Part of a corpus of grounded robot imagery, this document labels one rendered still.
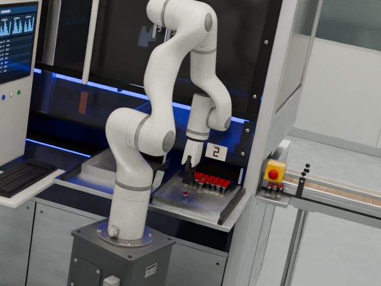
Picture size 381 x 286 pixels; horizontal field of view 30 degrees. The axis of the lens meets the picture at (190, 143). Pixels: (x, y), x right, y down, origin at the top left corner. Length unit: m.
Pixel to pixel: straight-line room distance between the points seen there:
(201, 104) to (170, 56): 0.36
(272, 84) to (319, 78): 4.65
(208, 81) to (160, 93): 0.31
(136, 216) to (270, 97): 0.82
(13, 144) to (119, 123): 0.91
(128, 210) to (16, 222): 1.17
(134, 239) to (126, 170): 0.24
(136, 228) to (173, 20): 0.68
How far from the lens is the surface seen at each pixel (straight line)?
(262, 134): 2.86
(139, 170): 2.26
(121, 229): 2.33
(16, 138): 3.07
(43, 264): 3.39
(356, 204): 3.00
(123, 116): 2.25
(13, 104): 2.98
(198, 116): 2.55
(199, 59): 2.44
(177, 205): 2.62
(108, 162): 2.99
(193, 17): 2.21
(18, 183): 2.81
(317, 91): 7.48
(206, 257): 3.08
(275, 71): 2.80
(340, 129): 7.53
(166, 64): 2.23
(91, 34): 2.94
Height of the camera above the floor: 1.86
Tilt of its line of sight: 16 degrees down
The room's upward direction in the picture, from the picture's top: 11 degrees clockwise
